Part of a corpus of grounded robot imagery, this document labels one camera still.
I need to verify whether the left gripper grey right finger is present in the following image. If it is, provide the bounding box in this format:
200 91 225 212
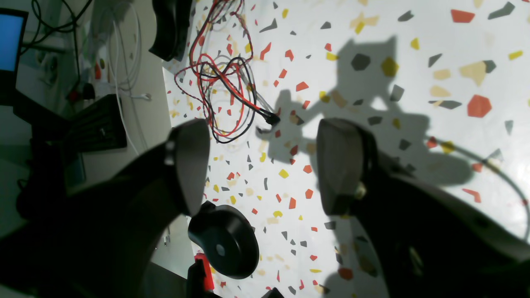
316 118 529 298

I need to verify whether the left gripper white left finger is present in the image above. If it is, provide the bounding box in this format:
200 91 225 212
0 119 210 298

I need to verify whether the small orange black clip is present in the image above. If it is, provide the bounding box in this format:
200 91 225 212
194 252 214 292

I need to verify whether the black keyboard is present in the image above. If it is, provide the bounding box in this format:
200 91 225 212
63 94 127 153

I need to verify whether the black cylinder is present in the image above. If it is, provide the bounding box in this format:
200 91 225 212
188 201 260 279

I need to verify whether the terrazzo patterned tablecloth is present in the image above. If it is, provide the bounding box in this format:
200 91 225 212
164 0 529 298

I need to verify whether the blue lit monitor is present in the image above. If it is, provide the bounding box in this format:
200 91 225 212
0 8 29 87

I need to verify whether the red black wire bundle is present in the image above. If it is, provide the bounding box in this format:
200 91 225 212
174 0 281 144

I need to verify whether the white cable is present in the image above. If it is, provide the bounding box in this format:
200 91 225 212
106 2 152 156

